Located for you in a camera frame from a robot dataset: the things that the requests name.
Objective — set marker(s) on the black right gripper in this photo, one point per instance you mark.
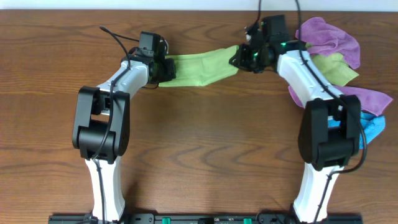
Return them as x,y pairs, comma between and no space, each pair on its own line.
239,59

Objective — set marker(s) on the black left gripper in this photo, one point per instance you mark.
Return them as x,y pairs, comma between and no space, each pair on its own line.
171,74

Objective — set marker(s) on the light green microfiber cloth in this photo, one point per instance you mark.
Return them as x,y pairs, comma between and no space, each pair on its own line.
202,69

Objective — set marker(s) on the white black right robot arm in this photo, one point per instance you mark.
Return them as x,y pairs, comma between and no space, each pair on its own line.
330,130

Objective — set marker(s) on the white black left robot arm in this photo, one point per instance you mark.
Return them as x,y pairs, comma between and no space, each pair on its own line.
101,127

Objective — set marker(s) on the upper purple cloth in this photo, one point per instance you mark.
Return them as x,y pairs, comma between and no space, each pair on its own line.
326,39

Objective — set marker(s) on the purple cloth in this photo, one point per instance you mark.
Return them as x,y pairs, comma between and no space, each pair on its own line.
370,99
326,39

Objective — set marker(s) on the olive green cloth in pile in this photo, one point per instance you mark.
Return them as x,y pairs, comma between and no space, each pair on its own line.
336,62

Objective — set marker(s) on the lower purple cloth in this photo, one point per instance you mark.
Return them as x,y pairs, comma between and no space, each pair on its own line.
370,99

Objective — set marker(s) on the blue cloth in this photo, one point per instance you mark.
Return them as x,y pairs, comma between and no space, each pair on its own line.
373,126

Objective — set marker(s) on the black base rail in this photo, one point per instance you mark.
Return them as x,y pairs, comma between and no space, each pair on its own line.
148,218

